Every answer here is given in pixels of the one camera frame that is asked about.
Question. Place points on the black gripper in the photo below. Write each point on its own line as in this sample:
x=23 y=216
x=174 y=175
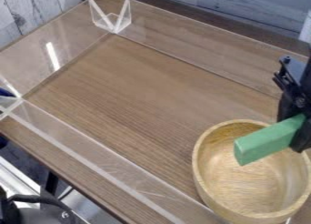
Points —
x=292 y=79

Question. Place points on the green rectangular block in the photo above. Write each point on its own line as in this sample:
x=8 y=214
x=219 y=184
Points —
x=267 y=141

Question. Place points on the light wooden bowl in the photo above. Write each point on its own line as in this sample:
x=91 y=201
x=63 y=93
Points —
x=262 y=193

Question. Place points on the black table leg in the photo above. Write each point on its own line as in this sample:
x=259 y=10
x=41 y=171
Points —
x=52 y=183

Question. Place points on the clear acrylic corner bracket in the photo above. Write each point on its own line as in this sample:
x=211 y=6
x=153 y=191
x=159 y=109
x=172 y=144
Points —
x=111 y=22

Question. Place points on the clear acrylic wall panels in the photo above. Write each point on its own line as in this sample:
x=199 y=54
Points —
x=109 y=107

